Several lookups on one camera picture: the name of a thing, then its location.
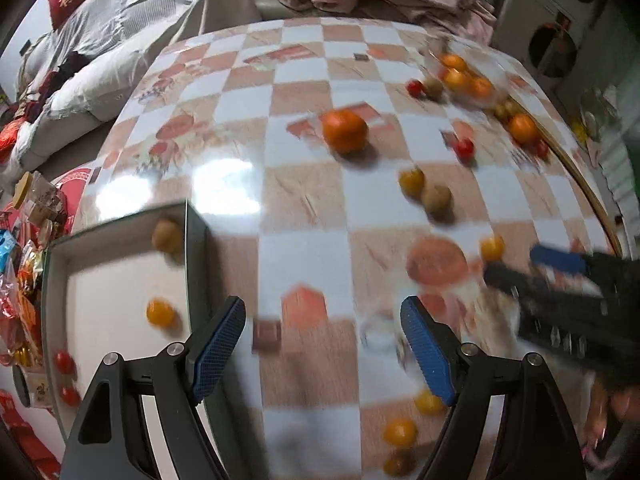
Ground large orange tangerine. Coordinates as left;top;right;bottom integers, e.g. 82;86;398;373
322;108;370;155

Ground grey cardboard box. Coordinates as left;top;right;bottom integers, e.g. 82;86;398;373
42;200;212;442

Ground red packaging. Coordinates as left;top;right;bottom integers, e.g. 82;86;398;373
0;389;62;480

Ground pile of snack packets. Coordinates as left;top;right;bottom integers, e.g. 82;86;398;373
0;170;71;366

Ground brown kiwi in box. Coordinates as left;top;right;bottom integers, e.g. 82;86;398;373
152;218;184;255

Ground red round box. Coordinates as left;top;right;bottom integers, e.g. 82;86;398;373
49;167;105;233

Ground dark clothes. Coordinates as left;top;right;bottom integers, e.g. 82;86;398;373
24;51;92;123

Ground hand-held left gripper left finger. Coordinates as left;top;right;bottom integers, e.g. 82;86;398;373
60;296;247;480

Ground white cabinet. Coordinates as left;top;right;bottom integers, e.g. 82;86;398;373
492;0;640;111

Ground clear plastic cup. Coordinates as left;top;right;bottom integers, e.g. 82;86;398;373
359;310;404;352

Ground person's right hand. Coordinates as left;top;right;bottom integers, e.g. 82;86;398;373
589;376;640;463

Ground clear plastic fruit container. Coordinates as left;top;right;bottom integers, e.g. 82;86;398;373
425;50;499;109

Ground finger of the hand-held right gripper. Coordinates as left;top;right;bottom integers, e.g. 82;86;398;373
483;259;556;307
529;243;592;278

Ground small dark-lidded jar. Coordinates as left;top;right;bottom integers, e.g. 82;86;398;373
12;364;52;408

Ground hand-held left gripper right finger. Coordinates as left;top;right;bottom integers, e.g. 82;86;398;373
399;295;587;480

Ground yellow cherry tomato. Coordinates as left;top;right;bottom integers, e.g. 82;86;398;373
414;390;447;416
480;235;506;262
383;451;417;478
383;418;418;447
398;168;426;197
146;298;176;328

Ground grey striped sofa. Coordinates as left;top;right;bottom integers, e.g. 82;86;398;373
10;0;271;171

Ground brown kiwi on table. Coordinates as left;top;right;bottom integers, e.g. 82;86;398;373
421;184;454;220

